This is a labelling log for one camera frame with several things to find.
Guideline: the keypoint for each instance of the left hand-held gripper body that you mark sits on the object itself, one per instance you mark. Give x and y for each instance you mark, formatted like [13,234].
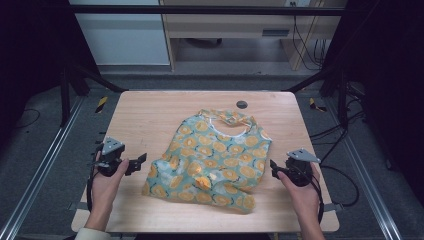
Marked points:
[112,146]

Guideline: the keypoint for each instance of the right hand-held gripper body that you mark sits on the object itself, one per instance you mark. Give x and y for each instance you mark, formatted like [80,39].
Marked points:
[300,170]

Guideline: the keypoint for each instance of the green orange-print child's garment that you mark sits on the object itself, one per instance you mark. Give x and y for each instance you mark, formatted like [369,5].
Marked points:
[213,163]

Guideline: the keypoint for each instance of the person's right hand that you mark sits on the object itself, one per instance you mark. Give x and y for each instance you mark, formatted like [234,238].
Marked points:
[306,200]

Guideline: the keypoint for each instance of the person's left hand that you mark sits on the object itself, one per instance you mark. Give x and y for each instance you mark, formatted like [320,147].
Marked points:
[105,191]

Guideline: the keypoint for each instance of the yellow black striped tape piece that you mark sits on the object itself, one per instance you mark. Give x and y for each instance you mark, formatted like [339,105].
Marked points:
[101,104]
[315,105]

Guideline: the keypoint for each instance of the grey round table grommet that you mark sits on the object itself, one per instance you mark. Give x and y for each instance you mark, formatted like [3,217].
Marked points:
[241,104]

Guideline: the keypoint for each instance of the white cabinet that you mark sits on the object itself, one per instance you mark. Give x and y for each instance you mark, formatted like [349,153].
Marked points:
[123,36]

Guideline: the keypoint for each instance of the light wooden desk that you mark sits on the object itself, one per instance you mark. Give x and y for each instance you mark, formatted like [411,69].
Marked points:
[230,30]

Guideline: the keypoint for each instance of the grey metal table bracket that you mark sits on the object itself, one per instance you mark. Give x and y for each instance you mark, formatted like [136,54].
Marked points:
[334,207]
[74,206]

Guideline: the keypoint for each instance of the aluminium floor rail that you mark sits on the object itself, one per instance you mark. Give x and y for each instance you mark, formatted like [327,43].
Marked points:
[40,166]
[365,180]

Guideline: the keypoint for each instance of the black metal frame strut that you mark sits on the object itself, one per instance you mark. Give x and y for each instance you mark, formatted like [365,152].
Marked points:
[68,90]
[333,83]

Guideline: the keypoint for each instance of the black horizontal frame bar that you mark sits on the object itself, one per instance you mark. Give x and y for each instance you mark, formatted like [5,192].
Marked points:
[206,10]

